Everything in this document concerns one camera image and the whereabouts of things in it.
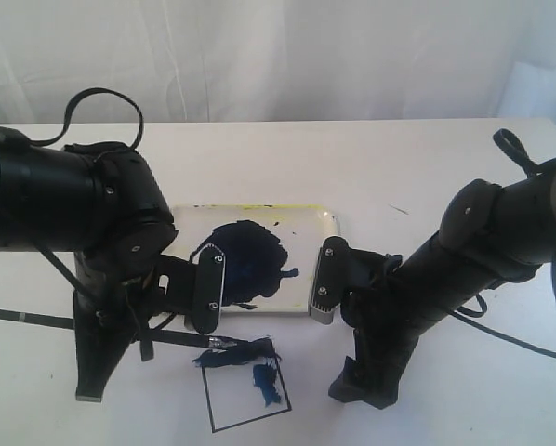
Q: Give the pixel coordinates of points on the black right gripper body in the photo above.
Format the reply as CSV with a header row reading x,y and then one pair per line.
x,y
370,308

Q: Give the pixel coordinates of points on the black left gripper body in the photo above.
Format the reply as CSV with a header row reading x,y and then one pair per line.
x,y
122,299

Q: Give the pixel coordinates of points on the black paintbrush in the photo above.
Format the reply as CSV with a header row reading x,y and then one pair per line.
x,y
219,350

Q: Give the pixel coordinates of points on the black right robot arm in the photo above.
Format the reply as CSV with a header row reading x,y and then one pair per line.
x,y
489,236

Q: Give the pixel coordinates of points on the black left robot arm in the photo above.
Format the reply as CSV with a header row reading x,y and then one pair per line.
x,y
102,204

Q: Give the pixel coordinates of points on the white paint tray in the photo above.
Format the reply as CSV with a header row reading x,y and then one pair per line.
x,y
271,251

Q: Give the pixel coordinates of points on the white backdrop curtain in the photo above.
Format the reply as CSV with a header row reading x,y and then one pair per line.
x,y
221,61

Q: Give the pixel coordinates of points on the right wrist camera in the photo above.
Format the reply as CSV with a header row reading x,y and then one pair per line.
x,y
330,279

